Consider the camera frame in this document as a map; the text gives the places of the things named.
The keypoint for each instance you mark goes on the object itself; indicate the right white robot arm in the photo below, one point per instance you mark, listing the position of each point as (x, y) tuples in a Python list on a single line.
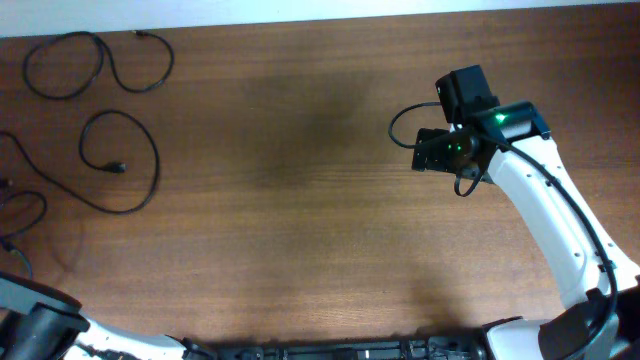
[(511, 146)]

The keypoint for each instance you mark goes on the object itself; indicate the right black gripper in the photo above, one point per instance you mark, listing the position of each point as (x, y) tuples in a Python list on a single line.
[(428, 152)]

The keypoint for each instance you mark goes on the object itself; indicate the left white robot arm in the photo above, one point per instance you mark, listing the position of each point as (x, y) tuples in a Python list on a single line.
[(44, 323)]

